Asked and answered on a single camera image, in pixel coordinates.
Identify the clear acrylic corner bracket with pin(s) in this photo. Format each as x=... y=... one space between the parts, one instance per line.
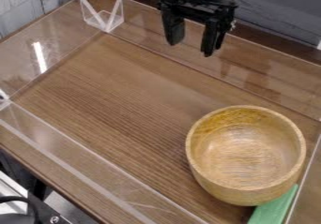
x=104 y=20

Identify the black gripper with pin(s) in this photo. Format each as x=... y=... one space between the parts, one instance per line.
x=212 y=12

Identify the green block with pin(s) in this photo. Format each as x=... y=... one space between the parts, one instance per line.
x=271 y=212

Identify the brown wooden bowl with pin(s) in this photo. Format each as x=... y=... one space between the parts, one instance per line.
x=246 y=152

